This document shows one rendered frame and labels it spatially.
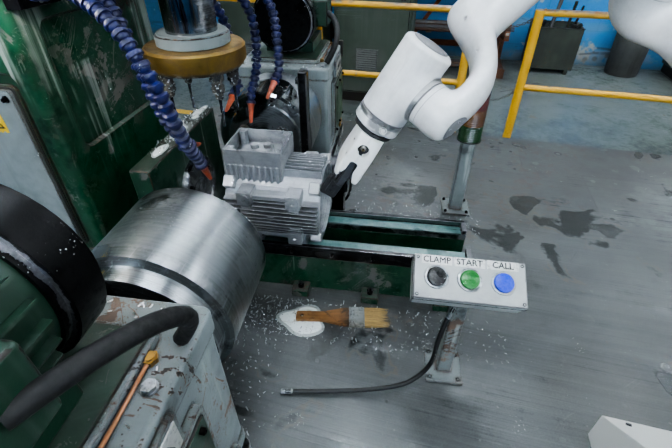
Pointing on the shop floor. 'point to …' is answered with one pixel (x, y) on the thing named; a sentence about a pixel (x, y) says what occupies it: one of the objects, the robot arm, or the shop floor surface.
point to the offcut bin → (557, 43)
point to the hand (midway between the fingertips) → (331, 185)
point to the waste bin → (625, 58)
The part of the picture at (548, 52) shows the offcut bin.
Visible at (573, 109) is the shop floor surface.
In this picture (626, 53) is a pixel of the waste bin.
